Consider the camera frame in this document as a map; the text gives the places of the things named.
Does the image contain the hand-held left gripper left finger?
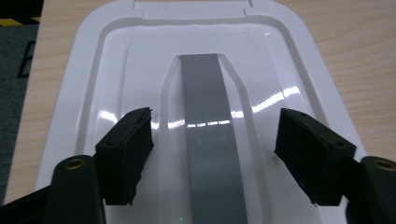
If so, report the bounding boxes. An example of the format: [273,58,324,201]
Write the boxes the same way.
[94,106,155,206]

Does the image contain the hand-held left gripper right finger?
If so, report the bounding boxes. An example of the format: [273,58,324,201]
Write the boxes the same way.
[274,107,358,207]

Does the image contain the white lid with grey handle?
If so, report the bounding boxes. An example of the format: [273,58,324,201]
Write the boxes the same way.
[35,0,368,224]

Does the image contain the black stand base yellow stripes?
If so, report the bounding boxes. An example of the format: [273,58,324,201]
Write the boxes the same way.
[0,0,45,28]

